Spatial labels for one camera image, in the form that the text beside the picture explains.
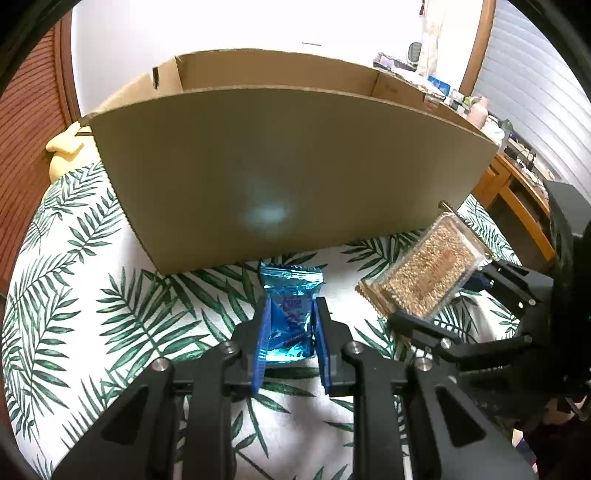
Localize wooden cabinet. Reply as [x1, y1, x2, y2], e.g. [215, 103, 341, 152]
[473, 152, 559, 273]

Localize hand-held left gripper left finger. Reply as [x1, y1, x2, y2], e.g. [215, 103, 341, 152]
[51, 295, 273, 480]

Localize blue foil snack packet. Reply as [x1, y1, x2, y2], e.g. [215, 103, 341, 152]
[256, 261, 324, 363]

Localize window blinds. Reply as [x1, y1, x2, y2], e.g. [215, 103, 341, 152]
[462, 0, 591, 185]

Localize clear sesame bar pack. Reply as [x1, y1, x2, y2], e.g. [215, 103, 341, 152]
[355, 200, 492, 322]

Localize louvered wooden door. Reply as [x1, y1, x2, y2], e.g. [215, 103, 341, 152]
[0, 23, 81, 287]

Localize green leaf print tablecloth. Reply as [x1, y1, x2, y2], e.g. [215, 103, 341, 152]
[0, 159, 525, 480]

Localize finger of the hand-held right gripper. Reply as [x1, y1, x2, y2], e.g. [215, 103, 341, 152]
[464, 261, 555, 319]
[388, 311, 534, 372]

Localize pile of folded cloths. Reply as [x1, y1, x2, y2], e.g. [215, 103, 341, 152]
[374, 51, 416, 73]

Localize white lace curtain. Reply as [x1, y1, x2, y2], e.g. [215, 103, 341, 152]
[422, 0, 445, 77]

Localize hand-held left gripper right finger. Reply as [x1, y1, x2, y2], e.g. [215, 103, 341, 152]
[314, 298, 536, 480]

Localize brown cardboard box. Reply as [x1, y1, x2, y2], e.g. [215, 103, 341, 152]
[88, 48, 499, 274]

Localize yellow plush toy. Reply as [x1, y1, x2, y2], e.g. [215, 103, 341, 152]
[46, 124, 100, 179]

